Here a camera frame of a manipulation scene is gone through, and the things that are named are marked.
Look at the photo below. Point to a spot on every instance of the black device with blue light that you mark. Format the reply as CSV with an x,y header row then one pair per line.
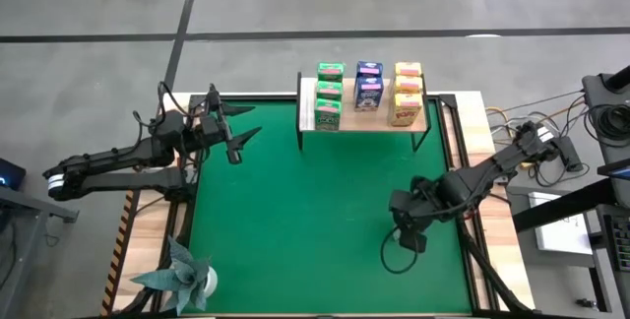
x,y
10,171

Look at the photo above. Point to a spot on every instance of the wooden shelf with black legs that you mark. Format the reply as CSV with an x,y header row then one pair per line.
x,y
374,121

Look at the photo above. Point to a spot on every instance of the black rig frame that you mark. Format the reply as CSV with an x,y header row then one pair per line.
x,y
492,275

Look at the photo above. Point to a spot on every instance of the artificial blue-green succulent plant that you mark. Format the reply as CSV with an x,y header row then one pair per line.
x,y
184,277

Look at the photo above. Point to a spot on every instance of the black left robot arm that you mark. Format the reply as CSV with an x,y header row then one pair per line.
x,y
108,159

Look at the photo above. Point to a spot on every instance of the yellow Corn Pops cereal box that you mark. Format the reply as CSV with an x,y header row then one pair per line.
x,y
405,109
408,69
408,84

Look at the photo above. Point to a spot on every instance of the white board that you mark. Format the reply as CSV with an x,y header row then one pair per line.
x,y
561,230

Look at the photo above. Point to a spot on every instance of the white plant pot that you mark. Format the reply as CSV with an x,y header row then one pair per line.
x,y
212,282

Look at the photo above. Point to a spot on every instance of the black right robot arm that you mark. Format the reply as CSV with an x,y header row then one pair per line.
x,y
492,166

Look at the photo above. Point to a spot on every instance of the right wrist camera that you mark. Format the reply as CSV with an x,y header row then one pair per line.
x,y
412,241

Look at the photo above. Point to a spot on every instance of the black keyboard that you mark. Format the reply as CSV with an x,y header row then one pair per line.
x,y
621,240

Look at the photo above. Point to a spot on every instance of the black diagonal beam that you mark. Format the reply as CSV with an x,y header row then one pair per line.
x,y
561,206

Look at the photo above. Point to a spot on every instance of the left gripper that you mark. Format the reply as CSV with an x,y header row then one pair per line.
x,y
211,129

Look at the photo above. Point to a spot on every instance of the black power adapter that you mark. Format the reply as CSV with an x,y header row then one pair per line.
x,y
571,154

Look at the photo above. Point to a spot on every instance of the blue Frosted Flakes cereal box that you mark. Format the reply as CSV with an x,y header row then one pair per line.
x,y
369,95
369,69

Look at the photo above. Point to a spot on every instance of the black equipment stand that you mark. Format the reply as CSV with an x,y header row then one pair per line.
x,y
598,87

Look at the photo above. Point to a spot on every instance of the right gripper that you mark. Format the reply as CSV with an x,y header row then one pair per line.
x,y
408,208

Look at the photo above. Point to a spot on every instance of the yellow black hazard tape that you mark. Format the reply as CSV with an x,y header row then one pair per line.
x,y
118,255

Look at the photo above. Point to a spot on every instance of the green Apple Jacks cereal box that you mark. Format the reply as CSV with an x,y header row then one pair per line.
x,y
328,114
330,90
331,72

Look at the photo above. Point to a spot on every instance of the grey side table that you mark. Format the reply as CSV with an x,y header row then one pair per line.
x,y
29,206

